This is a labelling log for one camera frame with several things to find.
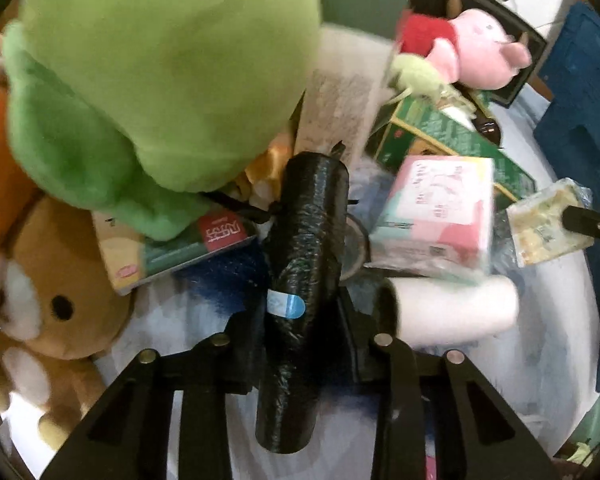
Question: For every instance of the black garbage bag roll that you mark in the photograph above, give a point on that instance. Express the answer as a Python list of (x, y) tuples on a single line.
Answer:
[(305, 248)]

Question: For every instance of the white cylinder roll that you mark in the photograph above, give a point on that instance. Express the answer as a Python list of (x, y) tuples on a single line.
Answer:
[(425, 312)]

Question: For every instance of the large green plush toy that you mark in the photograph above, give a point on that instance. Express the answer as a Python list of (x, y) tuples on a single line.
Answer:
[(139, 108)]

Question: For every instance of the green medicine box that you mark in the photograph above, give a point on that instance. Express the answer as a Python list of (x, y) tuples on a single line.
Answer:
[(414, 127)]

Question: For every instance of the brown glass medicine bottle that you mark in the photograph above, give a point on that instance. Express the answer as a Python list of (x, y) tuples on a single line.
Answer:
[(484, 121)]

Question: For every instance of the brown bear plush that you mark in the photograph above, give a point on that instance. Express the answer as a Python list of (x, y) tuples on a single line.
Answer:
[(57, 310)]

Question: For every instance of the yellow snack packet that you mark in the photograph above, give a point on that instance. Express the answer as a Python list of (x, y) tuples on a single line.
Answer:
[(535, 223)]

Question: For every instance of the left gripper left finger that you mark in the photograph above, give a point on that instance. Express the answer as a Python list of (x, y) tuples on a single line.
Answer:
[(162, 410)]

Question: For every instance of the small green frog plush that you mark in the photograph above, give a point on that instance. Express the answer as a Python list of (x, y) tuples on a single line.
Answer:
[(412, 75)]

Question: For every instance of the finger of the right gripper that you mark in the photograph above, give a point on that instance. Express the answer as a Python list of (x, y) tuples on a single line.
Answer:
[(581, 220)]

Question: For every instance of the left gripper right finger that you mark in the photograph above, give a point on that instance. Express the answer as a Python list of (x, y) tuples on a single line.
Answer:
[(437, 416)]

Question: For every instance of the small book with red label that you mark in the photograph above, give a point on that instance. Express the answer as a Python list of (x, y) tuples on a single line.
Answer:
[(132, 259)]

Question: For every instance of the blue plastic storage crate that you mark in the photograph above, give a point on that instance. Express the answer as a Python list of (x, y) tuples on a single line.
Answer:
[(569, 132)]

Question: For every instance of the white green carton box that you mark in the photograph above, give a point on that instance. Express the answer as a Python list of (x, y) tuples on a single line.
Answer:
[(342, 97)]

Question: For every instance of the pink white medicine box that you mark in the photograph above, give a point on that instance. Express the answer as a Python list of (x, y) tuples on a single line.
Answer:
[(437, 220)]

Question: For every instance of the red dress pig plush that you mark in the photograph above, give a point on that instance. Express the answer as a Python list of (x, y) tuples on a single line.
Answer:
[(472, 49)]

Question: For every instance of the black framed box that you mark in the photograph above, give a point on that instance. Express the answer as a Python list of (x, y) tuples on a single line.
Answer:
[(515, 28)]

